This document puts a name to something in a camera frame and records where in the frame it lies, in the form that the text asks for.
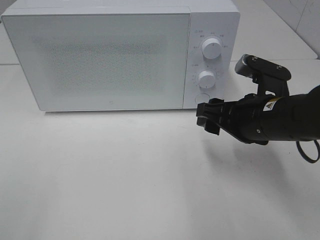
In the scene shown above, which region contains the round white door button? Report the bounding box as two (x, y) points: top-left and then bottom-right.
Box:
(195, 93), (210, 104)

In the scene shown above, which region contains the upper white power knob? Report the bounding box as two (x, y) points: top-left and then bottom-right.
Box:
(201, 37), (222, 60)

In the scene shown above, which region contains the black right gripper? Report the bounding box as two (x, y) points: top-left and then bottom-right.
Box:
(196, 74), (290, 145)

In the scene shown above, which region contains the white microwave door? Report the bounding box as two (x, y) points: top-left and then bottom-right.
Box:
(2, 14), (190, 112)

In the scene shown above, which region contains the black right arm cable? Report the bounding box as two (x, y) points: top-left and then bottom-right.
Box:
(295, 139), (320, 165)

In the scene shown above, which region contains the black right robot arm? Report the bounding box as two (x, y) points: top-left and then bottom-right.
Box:
(196, 76), (320, 145)

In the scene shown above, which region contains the white microwave oven body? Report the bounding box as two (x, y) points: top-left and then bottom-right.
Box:
(1, 0), (240, 110)

